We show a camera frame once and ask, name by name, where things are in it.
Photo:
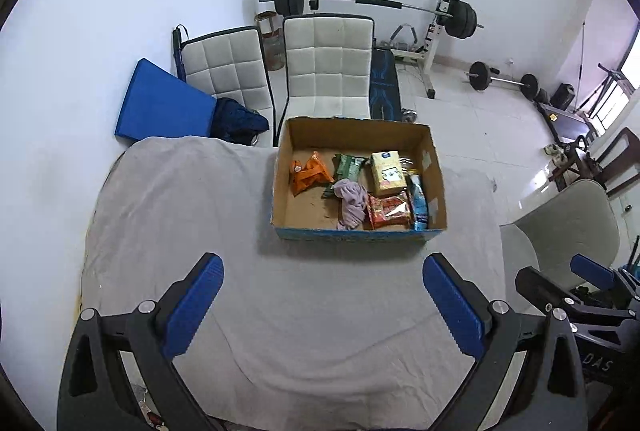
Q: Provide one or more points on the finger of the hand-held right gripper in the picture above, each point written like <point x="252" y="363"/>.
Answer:
<point x="542" y="286"/>
<point x="592" y="272"/>

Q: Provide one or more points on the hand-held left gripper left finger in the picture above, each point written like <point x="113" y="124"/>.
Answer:
<point x="196" y="303"/>

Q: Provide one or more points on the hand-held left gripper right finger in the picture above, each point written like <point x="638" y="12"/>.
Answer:
<point x="452" y="308"/>

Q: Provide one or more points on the long blue packet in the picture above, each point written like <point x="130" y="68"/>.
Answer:
<point x="419" y="203"/>

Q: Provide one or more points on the red snack packet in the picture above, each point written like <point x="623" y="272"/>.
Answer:
<point x="390" y="211"/>

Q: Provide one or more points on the cardboard box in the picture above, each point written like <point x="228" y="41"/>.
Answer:
<point x="305" y="211"/>

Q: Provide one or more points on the cream tissue pack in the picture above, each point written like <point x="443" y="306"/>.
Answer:
<point x="387" y="173"/>

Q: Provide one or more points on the orange snack packet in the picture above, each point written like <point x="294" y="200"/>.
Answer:
<point x="310" y="173"/>

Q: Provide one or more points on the green snack packet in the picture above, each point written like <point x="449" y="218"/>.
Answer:
<point x="350" y="166"/>

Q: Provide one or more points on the black sticks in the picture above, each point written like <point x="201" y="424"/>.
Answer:
<point x="635" y="256"/>

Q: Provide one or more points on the grey office chair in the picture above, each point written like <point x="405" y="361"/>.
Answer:
<point x="565" y="226"/>

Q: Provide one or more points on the grey table cloth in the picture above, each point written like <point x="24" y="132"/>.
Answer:
<point x="310" y="311"/>

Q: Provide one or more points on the dark wooden chair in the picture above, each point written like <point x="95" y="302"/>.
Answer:
<point x="622" y="151"/>

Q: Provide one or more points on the pair of white shoes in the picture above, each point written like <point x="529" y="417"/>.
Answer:
<point x="554" y="151"/>

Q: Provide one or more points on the black treadmill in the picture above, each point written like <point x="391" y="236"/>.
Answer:
<point x="567" y="121"/>

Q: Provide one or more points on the black speaker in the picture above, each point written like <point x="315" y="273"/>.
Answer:
<point x="562" y="95"/>

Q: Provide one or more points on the dark blue bag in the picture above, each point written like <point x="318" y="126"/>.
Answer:
<point x="237" y="121"/>

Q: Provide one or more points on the chrome dumbbell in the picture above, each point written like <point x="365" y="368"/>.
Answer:
<point x="409" y="116"/>

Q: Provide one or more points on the blue foam mat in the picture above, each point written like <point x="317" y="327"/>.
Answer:
<point x="162" y="103"/>

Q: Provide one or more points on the thin black pole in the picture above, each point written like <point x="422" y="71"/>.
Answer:
<point x="581" y="61"/>

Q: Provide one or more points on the short barbell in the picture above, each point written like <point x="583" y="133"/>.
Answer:
<point x="480" y="76"/>

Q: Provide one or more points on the black blue weight bench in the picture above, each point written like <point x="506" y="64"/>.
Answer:
<point x="385" y="86"/>

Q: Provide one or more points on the white padded chair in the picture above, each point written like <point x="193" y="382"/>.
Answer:
<point x="327" y="61"/>
<point x="225" y="66"/>

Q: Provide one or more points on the black blue rod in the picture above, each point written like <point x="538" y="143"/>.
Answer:
<point x="178" y="53"/>

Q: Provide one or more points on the white bench press rack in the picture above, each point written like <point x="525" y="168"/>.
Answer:
<point x="435" y="41"/>

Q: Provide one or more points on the long barbell with black plates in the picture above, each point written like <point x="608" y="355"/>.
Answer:
<point x="377" y="2"/>

